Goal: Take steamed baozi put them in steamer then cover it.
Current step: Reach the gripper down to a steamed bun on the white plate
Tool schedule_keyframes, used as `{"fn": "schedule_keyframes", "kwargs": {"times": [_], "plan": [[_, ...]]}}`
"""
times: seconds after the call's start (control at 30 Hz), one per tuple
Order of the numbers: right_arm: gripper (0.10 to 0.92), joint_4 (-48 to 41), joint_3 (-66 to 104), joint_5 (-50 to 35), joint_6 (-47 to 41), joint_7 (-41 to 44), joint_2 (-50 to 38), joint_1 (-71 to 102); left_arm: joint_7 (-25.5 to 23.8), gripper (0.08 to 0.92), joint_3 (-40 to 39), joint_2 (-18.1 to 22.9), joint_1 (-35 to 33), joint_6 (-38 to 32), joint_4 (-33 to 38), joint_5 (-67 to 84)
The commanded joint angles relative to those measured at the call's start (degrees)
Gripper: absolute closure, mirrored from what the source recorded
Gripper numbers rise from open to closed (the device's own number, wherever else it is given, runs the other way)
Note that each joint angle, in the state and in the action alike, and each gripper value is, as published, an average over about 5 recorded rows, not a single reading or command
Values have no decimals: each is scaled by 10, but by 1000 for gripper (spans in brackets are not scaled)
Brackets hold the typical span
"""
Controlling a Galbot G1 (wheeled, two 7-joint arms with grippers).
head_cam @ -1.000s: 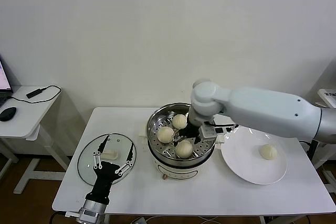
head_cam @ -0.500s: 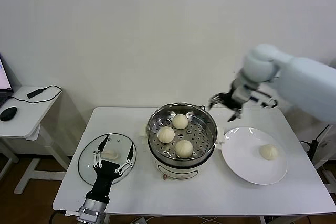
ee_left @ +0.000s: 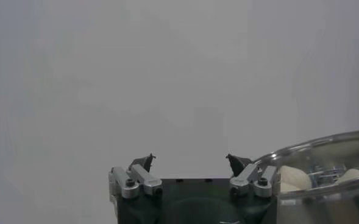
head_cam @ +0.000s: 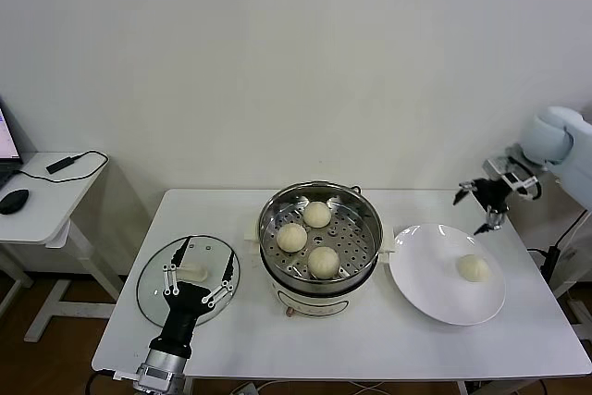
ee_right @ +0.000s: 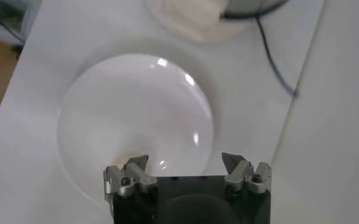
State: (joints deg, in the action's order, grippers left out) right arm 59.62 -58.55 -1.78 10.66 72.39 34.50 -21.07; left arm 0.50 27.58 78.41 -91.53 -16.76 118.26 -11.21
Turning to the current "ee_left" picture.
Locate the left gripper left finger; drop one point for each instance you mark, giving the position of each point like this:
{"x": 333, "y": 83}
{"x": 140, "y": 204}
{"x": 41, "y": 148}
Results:
{"x": 136, "y": 182}

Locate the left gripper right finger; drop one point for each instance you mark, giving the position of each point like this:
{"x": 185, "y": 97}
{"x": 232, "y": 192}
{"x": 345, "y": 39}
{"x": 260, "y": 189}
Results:
{"x": 252, "y": 181}

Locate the white steamed baozi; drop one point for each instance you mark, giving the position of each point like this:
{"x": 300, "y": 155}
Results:
{"x": 353, "y": 176}
{"x": 295, "y": 179}

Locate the perforated stainless steel steamer basket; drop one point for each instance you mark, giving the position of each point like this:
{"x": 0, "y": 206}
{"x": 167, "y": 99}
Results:
{"x": 334, "y": 143}

